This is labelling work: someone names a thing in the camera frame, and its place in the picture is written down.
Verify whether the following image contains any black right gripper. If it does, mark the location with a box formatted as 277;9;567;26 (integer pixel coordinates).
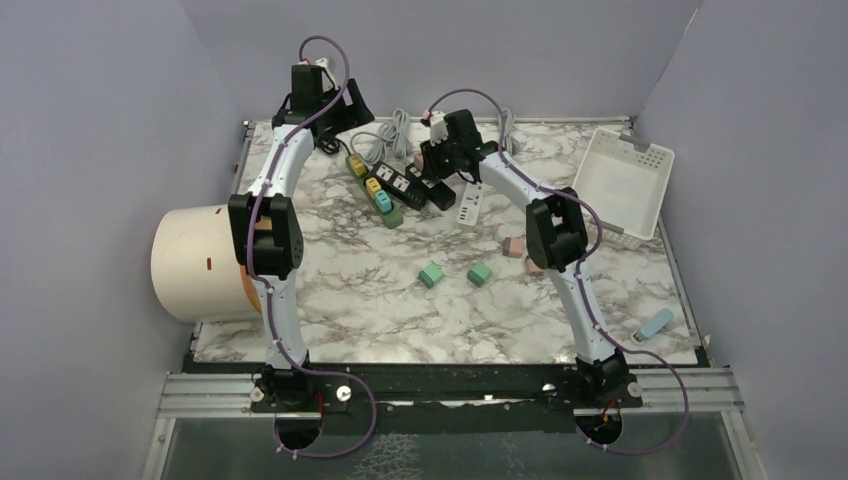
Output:
419;134;460;183

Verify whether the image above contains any cream cylindrical drum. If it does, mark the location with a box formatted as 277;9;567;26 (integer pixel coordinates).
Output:
150;205;261;323

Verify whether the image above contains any grey coiled cable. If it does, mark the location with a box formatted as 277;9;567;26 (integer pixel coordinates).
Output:
349;108;415;162

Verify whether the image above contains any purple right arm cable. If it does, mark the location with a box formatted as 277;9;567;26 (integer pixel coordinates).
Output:
423;88;692;458

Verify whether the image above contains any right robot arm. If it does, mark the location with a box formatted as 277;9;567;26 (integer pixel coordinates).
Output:
420;109;628;407

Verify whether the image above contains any green power strip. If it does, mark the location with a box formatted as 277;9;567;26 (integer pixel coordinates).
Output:
345;154;404;229

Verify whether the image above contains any yellow charger plug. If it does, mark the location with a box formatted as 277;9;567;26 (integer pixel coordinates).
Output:
347;155;368;178
364;177;382;199

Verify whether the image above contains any grey power strip cable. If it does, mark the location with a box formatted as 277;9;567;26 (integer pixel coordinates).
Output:
496;108;519;157

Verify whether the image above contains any light blue charger plug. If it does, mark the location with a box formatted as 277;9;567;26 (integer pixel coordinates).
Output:
631;308;674;343

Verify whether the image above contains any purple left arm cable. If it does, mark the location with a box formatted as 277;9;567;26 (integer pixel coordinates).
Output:
246;34;379;462

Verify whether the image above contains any teal blue charger plug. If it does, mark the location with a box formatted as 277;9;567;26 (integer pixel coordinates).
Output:
374;190;394;215

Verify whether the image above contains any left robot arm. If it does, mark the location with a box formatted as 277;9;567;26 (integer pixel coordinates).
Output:
227;58;373;411

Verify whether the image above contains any white plastic basket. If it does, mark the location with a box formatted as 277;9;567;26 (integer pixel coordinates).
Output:
573;127;675;250

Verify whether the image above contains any pink USB charger plug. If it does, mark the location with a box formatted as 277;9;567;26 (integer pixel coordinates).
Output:
524;257;545;276

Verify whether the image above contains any green USB charger plug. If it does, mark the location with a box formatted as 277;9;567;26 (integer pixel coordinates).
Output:
418;263;445;289

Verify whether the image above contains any white power strip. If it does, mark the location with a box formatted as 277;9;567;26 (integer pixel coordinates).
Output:
457;183;483;227

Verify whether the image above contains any black power strip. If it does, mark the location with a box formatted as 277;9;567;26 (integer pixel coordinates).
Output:
367;161;428;211
405;163;456;211

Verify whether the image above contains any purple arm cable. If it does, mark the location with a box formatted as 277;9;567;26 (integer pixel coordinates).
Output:
246;34;379;462
423;88;692;458

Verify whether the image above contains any aluminium front rail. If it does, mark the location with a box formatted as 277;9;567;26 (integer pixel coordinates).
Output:
157;365;745;420

